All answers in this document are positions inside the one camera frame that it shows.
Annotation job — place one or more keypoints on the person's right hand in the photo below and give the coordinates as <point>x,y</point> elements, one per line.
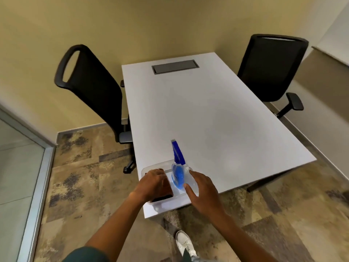
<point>207,196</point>

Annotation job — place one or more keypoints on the person's left hand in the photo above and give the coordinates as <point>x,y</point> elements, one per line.
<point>152,184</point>

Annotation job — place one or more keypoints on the dark green sleeve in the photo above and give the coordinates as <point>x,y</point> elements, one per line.
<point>87,255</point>

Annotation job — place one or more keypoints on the black mesh office chair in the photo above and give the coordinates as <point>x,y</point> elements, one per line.
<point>95,84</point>
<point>270,68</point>

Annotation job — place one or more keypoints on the person's right thumb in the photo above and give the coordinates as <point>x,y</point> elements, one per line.
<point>190,193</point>

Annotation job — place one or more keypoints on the person's left forearm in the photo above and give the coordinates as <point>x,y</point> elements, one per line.
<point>114,223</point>

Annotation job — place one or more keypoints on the black sponge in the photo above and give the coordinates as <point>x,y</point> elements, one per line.
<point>163,198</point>

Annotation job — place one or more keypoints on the glass door with metal frame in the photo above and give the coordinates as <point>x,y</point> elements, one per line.
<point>16,171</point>

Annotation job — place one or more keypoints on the grey trouser leg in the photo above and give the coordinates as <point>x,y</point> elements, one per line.
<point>197,259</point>

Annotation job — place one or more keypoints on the white shoe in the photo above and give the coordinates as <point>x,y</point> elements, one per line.
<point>185,242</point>

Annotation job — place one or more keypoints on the blue spray bottle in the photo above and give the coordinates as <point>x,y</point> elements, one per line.
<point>178,174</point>

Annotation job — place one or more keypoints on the clear plastic tray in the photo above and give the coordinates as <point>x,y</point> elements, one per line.
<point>152,166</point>

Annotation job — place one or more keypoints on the person's left fingers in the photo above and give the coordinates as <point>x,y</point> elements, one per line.
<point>159,177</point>

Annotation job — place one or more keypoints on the person's right forearm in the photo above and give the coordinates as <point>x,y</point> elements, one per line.
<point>242,240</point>

